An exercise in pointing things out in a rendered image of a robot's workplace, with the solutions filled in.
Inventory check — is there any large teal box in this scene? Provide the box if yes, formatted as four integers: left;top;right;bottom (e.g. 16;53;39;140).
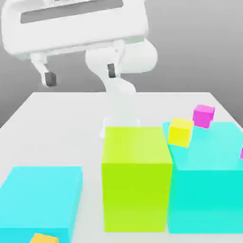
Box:
162;121;243;234

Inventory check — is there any small yellow cube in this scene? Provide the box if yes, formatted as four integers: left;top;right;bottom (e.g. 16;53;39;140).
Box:
168;117;195;149

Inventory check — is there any small orange cube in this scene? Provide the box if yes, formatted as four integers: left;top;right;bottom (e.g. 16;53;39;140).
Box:
29;233;59;243

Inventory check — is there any large lime green box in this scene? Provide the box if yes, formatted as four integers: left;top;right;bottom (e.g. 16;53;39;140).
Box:
101;126;173;233

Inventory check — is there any large cyan box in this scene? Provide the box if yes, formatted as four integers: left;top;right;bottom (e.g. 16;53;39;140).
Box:
0;166;84;243

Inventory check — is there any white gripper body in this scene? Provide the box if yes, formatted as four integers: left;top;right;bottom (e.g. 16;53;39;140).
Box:
0;0;149;60

